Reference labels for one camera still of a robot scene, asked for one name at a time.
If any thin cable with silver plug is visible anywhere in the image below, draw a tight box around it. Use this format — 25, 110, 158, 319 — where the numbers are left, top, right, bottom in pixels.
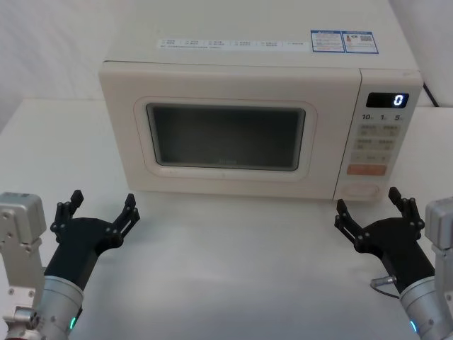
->
369, 276, 403, 299

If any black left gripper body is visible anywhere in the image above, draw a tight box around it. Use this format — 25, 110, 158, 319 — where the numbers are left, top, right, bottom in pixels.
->
43, 216, 122, 292

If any black power cord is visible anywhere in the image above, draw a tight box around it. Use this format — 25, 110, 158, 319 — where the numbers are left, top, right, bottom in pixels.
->
422, 82, 440, 108

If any cream microwave oven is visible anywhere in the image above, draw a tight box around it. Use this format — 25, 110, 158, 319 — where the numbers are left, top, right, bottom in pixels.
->
98, 0, 425, 204

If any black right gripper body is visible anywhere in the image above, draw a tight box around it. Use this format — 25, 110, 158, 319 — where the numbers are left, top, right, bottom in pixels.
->
354, 216, 437, 295

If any white curtain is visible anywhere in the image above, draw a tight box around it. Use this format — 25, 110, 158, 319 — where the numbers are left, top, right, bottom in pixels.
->
0, 0, 453, 136

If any white table cloth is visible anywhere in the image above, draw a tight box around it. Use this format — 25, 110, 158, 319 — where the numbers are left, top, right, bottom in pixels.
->
0, 98, 453, 340

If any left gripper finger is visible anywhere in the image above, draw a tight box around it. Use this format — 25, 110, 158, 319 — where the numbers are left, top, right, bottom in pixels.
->
50, 189, 85, 244
104, 193, 141, 248

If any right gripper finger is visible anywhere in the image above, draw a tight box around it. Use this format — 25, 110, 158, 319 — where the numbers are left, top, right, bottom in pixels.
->
333, 198, 372, 254
387, 186, 425, 232

